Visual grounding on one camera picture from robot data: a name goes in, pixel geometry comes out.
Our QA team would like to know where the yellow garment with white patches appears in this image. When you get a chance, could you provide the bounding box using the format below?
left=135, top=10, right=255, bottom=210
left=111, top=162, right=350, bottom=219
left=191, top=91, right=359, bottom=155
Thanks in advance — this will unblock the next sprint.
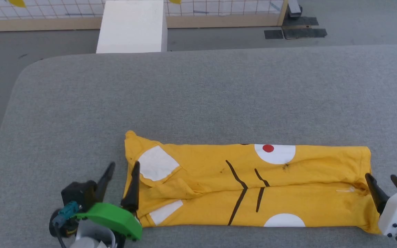
left=123, top=130, right=382, bottom=235

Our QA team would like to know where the white box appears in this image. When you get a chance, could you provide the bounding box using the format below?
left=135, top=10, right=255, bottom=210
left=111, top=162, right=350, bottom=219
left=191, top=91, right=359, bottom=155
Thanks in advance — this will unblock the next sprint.
left=96, top=0, right=168, bottom=54

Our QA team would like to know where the long black floor mat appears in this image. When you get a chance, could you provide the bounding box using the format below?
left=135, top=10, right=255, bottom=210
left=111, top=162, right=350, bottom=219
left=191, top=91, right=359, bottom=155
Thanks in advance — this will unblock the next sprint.
left=283, top=27, right=328, bottom=39

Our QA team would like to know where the small black floor mat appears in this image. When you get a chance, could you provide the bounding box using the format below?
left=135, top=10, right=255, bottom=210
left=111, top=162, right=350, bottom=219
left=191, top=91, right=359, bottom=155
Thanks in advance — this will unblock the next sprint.
left=264, top=29, right=284, bottom=40

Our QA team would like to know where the grey metal screen foot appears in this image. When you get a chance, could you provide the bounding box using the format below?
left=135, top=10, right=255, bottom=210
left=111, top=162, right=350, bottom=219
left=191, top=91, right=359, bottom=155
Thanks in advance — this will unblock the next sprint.
left=287, top=0, right=303, bottom=19

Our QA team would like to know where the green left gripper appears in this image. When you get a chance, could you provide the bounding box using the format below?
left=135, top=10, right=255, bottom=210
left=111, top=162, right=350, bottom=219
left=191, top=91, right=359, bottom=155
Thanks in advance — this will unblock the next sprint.
left=74, top=161, right=143, bottom=241

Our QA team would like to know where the dark grey floor mat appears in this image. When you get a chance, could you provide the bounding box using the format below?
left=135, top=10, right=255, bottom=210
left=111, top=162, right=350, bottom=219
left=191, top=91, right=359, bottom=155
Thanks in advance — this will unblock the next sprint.
left=284, top=17, right=319, bottom=27

